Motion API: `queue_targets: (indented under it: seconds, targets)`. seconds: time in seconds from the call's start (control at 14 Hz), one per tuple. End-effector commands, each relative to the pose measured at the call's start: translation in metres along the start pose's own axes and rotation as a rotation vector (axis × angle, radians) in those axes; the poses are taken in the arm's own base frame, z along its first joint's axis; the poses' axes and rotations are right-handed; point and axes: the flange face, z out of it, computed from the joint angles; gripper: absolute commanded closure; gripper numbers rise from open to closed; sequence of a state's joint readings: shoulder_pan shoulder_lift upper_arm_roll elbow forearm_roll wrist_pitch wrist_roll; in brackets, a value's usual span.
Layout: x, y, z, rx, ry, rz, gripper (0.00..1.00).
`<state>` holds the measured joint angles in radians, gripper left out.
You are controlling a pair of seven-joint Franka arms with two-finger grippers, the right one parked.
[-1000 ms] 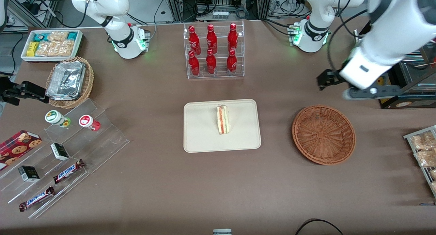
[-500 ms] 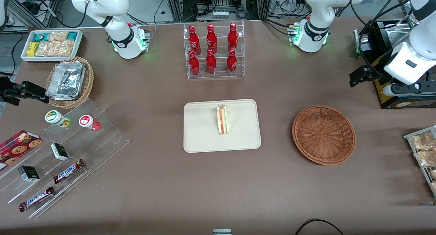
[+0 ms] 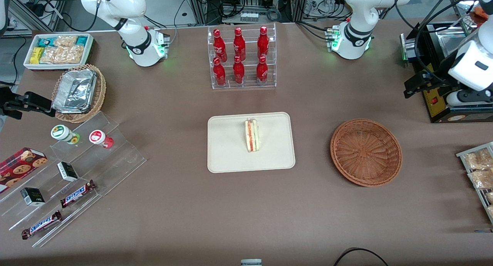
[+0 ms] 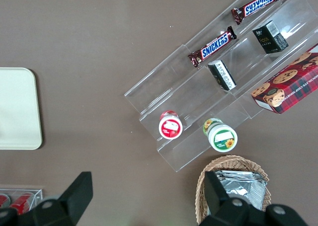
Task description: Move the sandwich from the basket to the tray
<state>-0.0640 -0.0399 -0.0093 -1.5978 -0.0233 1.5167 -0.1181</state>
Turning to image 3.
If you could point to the triangular sandwich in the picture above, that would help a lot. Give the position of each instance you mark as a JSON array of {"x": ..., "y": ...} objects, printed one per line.
[{"x": 251, "y": 137}]

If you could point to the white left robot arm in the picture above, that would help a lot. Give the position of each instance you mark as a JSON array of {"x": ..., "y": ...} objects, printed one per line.
[{"x": 358, "y": 11}]

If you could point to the white rectangular snack tray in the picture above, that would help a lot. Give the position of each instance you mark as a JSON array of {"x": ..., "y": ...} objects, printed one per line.
[{"x": 29, "y": 65}]

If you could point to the light wicker basket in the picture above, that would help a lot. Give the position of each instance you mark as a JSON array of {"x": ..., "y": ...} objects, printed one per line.
[{"x": 101, "y": 92}]

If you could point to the round brown wicker basket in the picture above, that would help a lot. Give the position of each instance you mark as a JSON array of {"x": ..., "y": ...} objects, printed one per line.
[{"x": 366, "y": 154}]

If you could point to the beige plastic tray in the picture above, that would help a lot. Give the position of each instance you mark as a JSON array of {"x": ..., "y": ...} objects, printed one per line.
[{"x": 227, "y": 154}]

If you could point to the black food warmer cabinet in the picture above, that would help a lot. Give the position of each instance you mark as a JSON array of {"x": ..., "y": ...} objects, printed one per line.
[{"x": 435, "y": 104}]

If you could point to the green lid cup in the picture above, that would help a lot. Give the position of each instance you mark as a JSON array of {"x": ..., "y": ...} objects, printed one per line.
[{"x": 61, "y": 132}]

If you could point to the aluminium foil container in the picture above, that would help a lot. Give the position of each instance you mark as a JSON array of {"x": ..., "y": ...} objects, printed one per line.
[{"x": 75, "y": 90}]

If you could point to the yellow snack pack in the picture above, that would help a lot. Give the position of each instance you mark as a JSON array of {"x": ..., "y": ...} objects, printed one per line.
[{"x": 36, "y": 56}]

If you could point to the clear cracker bag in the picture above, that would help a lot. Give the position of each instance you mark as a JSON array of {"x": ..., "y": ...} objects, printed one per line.
[
  {"x": 65, "y": 41},
  {"x": 61, "y": 54}
]

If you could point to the red cookie box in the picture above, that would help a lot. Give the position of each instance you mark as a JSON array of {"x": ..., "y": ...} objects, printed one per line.
[{"x": 19, "y": 167}]

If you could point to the teal snack pack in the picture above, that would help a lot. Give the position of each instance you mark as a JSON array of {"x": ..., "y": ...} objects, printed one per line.
[
  {"x": 82, "y": 41},
  {"x": 45, "y": 42}
]

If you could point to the red lid cup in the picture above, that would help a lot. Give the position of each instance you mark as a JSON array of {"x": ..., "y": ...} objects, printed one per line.
[{"x": 98, "y": 137}]

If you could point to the small black box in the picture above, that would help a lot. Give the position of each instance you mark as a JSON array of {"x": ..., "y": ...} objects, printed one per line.
[
  {"x": 32, "y": 196},
  {"x": 67, "y": 171}
]

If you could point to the clear fried snack bag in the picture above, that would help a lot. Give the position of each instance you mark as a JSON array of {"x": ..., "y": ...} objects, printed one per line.
[
  {"x": 481, "y": 179},
  {"x": 479, "y": 160}
]

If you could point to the clear acrylic step display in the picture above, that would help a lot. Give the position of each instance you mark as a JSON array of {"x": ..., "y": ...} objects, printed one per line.
[{"x": 115, "y": 162}]

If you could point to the snickers chocolate bar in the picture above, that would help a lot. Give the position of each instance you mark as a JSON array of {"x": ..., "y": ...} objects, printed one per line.
[
  {"x": 41, "y": 224},
  {"x": 77, "y": 194}
]

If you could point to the red cola bottle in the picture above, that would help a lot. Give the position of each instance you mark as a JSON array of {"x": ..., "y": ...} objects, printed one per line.
[
  {"x": 263, "y": 42},
  {"x": 239, "y": 45},
  {"x": 219, "y": 46},
  {"x": 219, "y": 74},
  {"x": 238, "y": 72},
  {"x": 262, "y": 72}
]

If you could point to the clear acrylic bottle rack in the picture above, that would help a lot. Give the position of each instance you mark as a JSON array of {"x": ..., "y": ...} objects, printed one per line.
[{"x": 248, "y": 83}]

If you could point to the white power strip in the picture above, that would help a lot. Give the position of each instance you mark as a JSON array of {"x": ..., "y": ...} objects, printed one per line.
[{"x": 249, "y": 16}]

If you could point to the small grey device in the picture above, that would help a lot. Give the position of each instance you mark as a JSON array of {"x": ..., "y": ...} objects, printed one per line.
[{"x": 251, "y": 263}]

